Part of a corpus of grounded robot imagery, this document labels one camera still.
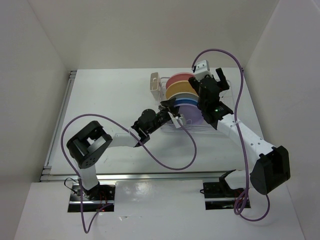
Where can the yellow plastic plate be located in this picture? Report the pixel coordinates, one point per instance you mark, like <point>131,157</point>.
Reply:
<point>179,87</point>

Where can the aluminium frame rail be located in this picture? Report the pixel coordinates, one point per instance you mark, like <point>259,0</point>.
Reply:
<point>116,98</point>

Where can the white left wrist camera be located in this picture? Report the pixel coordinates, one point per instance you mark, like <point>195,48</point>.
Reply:
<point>178,121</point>

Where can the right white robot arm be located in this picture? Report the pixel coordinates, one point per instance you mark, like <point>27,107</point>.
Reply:
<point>267,166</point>

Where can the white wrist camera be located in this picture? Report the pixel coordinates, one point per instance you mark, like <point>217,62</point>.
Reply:
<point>201,70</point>
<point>178,121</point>

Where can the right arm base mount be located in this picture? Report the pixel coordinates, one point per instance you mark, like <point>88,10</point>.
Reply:
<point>217,199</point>

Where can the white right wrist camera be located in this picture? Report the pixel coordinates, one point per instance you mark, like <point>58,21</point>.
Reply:
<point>201,70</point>

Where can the clear wire dish rack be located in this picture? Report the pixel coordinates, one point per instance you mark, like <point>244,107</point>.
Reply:
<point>227,97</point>

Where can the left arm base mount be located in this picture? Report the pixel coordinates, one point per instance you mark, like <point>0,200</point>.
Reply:
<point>101,196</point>

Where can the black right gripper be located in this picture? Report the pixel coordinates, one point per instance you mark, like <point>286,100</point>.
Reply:
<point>195,84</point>

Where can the blue plastic plate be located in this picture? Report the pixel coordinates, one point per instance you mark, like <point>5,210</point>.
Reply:
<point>185,101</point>

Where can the pink plastic plate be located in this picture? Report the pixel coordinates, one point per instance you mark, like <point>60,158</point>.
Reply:
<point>183,76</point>

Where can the cream cutlery holder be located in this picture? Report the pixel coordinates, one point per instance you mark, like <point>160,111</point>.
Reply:
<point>154,85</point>

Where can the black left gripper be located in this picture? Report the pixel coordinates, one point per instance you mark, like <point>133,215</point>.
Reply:
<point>168,103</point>

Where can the purple plastic plate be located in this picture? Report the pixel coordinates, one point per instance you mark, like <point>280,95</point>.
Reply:
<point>191,113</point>

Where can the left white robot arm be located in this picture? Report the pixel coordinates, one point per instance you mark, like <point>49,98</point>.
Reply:
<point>88,145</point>

